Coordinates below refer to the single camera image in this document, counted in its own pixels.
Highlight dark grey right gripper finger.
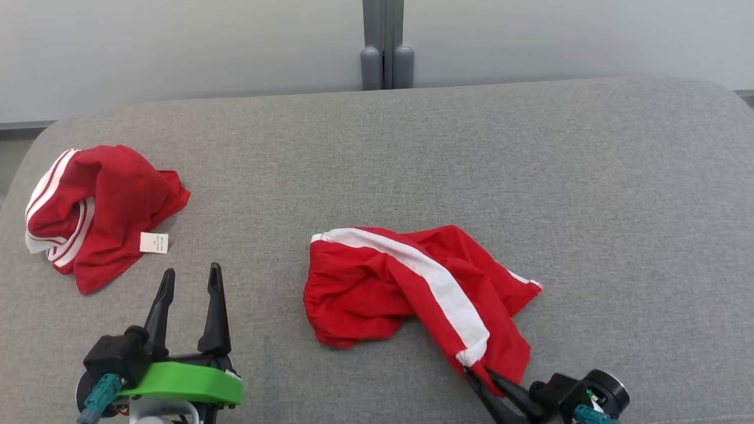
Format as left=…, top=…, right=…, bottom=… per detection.
left=484, top=369, right=545, bottom=420
left=462, top=365, right=525, bottom=424

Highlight right camera cable teal plug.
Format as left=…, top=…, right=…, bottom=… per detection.
left=574, top=403, right=622, bottom=424

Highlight grey double partition post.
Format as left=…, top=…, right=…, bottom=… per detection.
left=360, top=0, right=415, bottom=91

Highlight red shorts with white stripe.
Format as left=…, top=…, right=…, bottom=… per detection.
left=303, top=224, right=543, bottom=394

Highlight red shirt with white sleeves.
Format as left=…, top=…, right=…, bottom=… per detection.
left=25, top=144, right=191, bottom=296

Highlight left camera cable teal plug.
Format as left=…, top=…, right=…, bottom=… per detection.
left=77, top=373, right=127, bottom=424

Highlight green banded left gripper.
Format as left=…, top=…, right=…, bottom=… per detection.
left=118, top=263, right=244, bottom=407

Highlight camera cable teal plug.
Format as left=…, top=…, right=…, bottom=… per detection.
left=574, top=403, right=622, bottom=424
left=77, top=373, right=127, bottom=424

